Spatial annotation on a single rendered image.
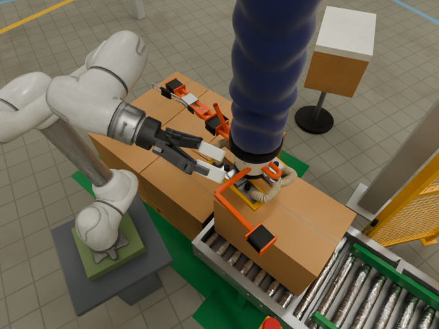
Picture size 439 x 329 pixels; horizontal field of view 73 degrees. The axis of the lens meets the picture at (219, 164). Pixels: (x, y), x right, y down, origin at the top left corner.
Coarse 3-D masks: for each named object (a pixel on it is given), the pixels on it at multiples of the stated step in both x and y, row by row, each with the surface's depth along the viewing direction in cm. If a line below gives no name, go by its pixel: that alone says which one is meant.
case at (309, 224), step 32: (224, 192) 154; (288, 192) 154; (320, 192) 154; (224, 224) 165; (256, 224) 144; (288, 224) 144; (320, 224) 144; (256, 256) 164; (288, 256) 135; (320, 256) 135; (288, 288) 163
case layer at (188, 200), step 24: (144, 96) 256; (216, 96) 256; (168, 120) 240; (192, 120) 240; (96, 144) 237; (120, 144) 225; (120, 168) 236; (144, 168) 213; (168, 168) 212; (144, 192) 234; (168, 192) 201; (192, 192) 201; (192, 216) 192
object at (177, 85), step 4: (172, 80) 160; (176, 80) 160; (168, 84) 158; (172, 84) 158; (176, 84) 158; (180, 84) 158; (184, 84) 158; (168, 88) 159; (172, 88) 156; (176, 88) 156; (180, 88) 157; (184, 88) 159; (172, 92) 157; (180, 92) 159
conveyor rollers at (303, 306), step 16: (208, 240) 181; (240, 256) 176; (336, 256) 175; (352, 256) 175; (240, 272) 170; (368, 272) 170; (272, 288) 165; (336, 288) 165; (352, 288) 165; (400, 288) 165; (288, 304) 161; (304, 304) 160; (320, 304) 162; (352, 304) 161; (368, 304) 160; (384, 304) 162; (416, 304) 160; (336, 320) 156; (384, 320) 156; (400, 320) 156; (432, 320) 156
